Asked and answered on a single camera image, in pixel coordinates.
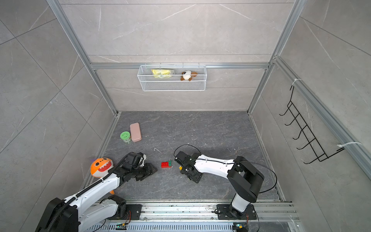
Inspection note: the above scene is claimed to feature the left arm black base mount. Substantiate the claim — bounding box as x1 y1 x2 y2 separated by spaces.
109 204 142 220

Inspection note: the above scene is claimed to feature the red lego brick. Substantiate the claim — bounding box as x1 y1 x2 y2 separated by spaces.
161 161 171 168

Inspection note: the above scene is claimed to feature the yellow packet in basket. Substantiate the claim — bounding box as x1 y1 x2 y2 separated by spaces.
151 69 174 79

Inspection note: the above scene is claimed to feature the pink rectangular case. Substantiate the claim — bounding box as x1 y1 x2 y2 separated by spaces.
130 123 142 142

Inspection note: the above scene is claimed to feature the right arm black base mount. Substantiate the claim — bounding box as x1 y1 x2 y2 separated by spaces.
214 204 258 220

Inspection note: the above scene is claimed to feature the orange shark plush toy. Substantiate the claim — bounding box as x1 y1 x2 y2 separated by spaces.
90 158 114 179

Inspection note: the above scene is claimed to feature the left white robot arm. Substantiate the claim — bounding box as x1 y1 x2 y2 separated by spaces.
36 152 157 232

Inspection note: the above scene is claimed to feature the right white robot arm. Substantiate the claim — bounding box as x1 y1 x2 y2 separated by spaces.
174 151 265 215

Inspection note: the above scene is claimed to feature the black wire hook rack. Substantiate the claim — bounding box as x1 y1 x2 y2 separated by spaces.
279 86 345 165

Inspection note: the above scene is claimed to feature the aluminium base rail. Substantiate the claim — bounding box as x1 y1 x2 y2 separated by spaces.
87 200 304 232

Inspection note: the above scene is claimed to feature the white wire wall basket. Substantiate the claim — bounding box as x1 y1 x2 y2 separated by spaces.
137 64 207 91

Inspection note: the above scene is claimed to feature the aluminium corner frame post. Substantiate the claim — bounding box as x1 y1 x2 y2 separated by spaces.
47 0 119 117

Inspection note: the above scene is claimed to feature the brown white plush toy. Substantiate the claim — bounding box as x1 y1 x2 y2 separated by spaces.
180 71 198 81

